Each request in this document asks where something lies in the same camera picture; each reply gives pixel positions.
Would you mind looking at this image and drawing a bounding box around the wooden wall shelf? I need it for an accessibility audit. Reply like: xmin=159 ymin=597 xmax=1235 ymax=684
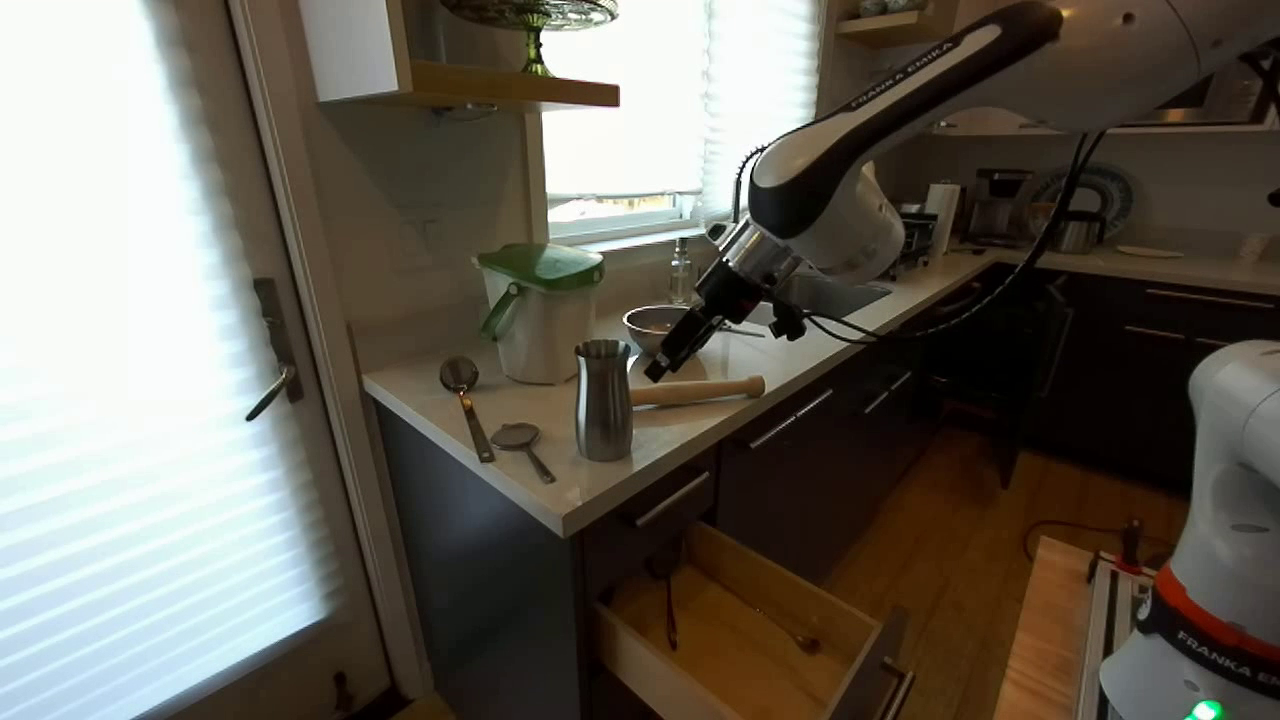
xmin=296 ymin=0 xmax=624 ymax=112

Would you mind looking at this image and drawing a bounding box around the black coffee maker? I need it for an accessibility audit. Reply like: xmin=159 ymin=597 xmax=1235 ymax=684
xmin=965 ymin=162 xmax=1037 ymax=251

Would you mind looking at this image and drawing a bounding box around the tall silver metal cup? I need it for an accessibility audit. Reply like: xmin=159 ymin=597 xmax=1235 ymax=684
xmin=571 ymin=336 xmax=638 ymax=468

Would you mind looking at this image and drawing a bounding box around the metal bowl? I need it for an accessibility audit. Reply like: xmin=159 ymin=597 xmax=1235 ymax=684
xmin=621 ymin=298 xmax=696 ymax=350

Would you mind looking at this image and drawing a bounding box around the dark door handle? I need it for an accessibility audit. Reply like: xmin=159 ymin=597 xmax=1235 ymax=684
xmin=238 ymin=276 xmax=308 ymax=428

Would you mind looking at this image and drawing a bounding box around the glass bowl on stand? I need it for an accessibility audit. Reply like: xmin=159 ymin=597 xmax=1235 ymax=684
xmin=438 ymin=0 xmax=624 ymax=70

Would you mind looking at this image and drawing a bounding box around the small metal strainer spoon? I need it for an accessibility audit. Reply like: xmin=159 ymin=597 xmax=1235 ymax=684
xmin=489 ymin=418 xmax=561 ymax=488

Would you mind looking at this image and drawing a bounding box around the wooden robot platform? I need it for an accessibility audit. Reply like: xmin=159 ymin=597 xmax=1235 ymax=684
xmin=991 ymin=533 xmax=1111 ymax=720

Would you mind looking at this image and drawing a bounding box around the metal scoop with wooden handle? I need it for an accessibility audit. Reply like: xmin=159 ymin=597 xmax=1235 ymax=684
xmin=434 ymin=350 xmax=500 ymax=468

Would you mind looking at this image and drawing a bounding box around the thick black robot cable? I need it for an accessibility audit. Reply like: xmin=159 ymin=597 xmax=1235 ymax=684
xmin=763 ymin=124 xmax=1117 ymax=347

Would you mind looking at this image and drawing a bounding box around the white framed window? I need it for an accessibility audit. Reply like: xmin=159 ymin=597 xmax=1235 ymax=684
xmin=534 ymin=0 xmax=825 ymax=251

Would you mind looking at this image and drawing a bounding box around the open wooden drawer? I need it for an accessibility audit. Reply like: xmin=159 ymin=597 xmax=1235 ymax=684
xmin=592 ymin=516 xmax=918 ymax=720

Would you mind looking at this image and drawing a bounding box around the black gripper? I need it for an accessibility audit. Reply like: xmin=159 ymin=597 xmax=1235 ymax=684
xmin=638 ymin=254 xmax=767 ymax=386

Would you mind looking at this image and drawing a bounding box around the dark counter cabinet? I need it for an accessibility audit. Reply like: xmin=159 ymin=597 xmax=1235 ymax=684
xmin=376 ymin=254 xmax=1071 ymax=720

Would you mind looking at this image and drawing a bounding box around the wooden rolling pin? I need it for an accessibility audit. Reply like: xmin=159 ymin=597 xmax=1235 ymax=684
xmin=629 ymin=370 xmax=770 ymax=410

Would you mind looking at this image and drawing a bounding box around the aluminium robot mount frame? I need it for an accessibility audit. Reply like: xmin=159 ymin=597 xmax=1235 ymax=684
xmin=1076 ymin=551 xmax=1165 ymax=720

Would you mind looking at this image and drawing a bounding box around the dark corner cabinet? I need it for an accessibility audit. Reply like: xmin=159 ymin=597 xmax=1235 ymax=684
xmin=1013 ymin=270 xmax=1280 ymax=496

